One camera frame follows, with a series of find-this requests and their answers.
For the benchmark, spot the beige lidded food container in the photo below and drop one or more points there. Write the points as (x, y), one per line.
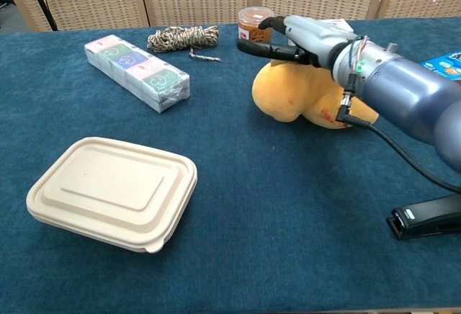
(108, 191)

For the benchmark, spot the blue cardboard box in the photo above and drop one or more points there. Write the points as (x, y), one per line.
(443, 65)

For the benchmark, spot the clear jar of rubber bands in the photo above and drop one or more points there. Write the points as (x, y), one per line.
(252, 31)

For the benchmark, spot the yellow dinosaur plush toy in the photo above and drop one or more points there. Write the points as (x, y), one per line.
(288, 90)

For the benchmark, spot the black stapler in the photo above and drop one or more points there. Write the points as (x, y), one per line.
(428, 216)

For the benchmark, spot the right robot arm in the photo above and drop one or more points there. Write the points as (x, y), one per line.
(399, 90)

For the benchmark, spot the white cardboard box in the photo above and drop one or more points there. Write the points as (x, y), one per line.
(336, 25)

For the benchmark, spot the pastel tissue pack bundle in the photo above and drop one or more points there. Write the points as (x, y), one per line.
(140, 72)

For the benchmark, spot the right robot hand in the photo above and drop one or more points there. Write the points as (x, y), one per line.
(309, 36)

